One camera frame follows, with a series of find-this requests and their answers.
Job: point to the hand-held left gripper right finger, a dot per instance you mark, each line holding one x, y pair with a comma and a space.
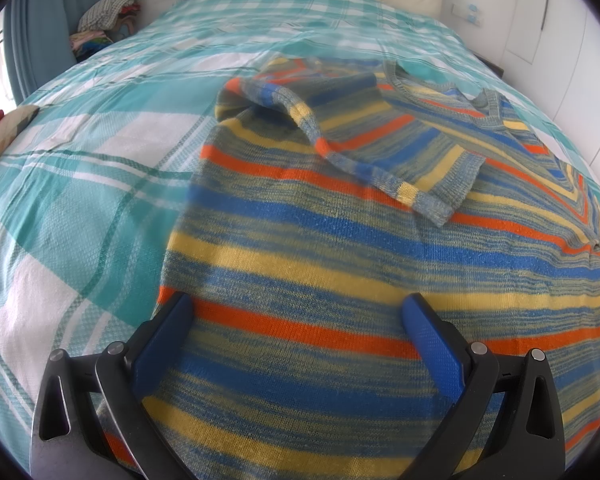
432, 345

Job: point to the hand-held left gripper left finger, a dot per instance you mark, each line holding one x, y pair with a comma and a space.
162, 340

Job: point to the striped knit sweater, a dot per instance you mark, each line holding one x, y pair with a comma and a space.
330, 240

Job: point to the pile of clothes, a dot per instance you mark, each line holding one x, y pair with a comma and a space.
107, 15

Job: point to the teal checked bedspread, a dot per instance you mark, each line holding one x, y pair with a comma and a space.
105, 160

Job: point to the patterned cushion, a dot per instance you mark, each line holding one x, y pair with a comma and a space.
10, 127

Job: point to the dark bedside table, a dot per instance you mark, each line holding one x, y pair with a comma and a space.
494, 66

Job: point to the blue curtain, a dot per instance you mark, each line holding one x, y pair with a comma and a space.
35, 35

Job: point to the white wardrobe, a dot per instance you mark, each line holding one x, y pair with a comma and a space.
555, 25

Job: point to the white wall socket panel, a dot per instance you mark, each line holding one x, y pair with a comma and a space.
469, 14

